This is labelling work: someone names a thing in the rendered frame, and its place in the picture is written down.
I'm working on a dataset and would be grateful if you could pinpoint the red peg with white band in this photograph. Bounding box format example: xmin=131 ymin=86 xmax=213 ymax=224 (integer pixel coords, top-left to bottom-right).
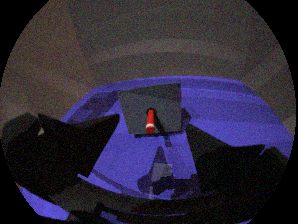
xmin=146 ymin=109 xmax=156 ymax=133

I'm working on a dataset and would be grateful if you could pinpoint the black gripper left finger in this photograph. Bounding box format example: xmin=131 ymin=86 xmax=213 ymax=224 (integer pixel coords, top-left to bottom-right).
xmin=37 ymin=113 xmax=120 ymax=179

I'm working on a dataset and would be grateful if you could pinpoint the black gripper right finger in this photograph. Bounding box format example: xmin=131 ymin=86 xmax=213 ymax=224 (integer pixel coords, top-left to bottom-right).
xmin=185 ymin=124 xmax=266 ymax=193

